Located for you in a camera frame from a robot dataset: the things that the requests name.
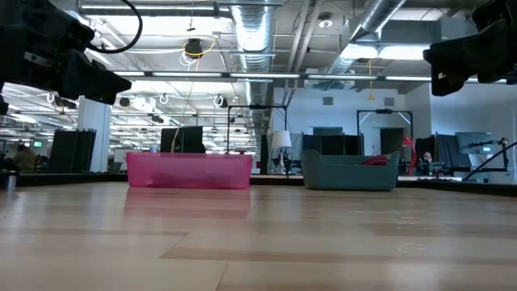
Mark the white shade table lamp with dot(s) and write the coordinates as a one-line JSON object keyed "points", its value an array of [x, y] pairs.
{"points": [[281, 139]]}

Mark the pink plastic bin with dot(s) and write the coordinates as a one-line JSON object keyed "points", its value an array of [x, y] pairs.
{"points": [[190, 169]]}

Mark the black metal frame rig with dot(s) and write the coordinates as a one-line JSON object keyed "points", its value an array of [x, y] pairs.
{"points": [[383, 110], [258, 106]]}

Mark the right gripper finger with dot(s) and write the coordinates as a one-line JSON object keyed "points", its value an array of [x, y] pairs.
{"points": [[452, 64]]}

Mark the grey monitor on arm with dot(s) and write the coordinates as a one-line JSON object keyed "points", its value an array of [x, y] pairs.
{"points": [[472, 142]]}

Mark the silver ceiling duct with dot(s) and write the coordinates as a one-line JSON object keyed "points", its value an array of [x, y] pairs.
{"points": [[379, 12], [254, 32]]}

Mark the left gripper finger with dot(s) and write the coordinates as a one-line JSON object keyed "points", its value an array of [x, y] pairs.
{"points": [[97, 83]]}

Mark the black computer monitor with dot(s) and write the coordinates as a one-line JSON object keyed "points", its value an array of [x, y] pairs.
{"points": [[186, 139]]}

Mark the red hanging object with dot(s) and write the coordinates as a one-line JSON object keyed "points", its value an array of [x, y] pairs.
{"points": [[408, 145]]}

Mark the dark office cabinet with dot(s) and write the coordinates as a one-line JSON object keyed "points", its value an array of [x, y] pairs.
{"points": [[331, 141]]}

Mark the black metal table frame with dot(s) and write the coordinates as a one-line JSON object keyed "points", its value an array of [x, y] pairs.
{"points": [[60, 178]]}

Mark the black office partition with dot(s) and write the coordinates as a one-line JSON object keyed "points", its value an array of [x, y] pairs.
{"points": [[72, 151]]}

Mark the person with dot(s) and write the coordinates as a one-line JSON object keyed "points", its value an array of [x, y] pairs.
{"points": [[25, 159], [426, 161]]}

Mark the teal plastic bin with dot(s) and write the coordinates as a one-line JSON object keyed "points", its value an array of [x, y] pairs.
{"points": [[347, 175]]}

